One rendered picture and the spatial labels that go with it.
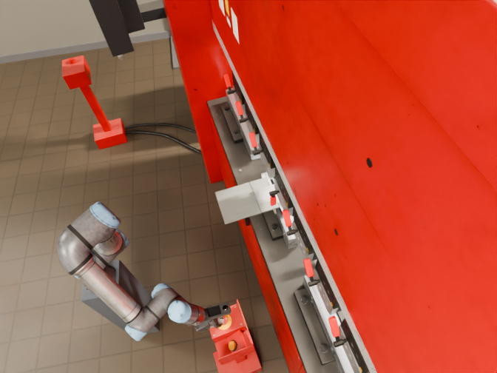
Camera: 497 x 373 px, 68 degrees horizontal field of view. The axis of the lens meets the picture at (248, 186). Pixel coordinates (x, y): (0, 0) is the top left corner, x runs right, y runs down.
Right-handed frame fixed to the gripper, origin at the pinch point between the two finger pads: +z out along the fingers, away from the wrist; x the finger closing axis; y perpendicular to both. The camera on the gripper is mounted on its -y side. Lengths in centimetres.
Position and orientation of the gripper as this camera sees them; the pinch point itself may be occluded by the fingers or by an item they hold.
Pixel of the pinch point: (223, 319)
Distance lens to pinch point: 173.0
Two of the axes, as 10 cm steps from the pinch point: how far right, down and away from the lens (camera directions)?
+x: 3.5, 7.6, -5.4
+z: 3.8, 4.1, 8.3
